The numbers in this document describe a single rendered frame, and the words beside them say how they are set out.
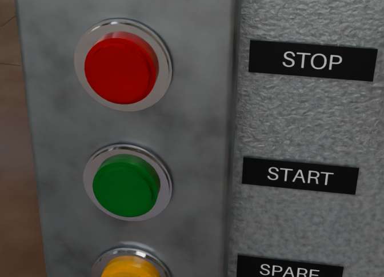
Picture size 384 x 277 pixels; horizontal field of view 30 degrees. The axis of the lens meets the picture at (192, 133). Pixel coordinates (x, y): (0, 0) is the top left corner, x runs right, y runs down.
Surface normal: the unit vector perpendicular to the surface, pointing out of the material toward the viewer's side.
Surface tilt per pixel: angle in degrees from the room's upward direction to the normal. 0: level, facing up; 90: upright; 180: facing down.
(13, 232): 0
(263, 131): 90
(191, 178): 90
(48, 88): 90
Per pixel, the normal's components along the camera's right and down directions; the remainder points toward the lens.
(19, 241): 0.01, -0.86
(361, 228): -0.15, 0.50
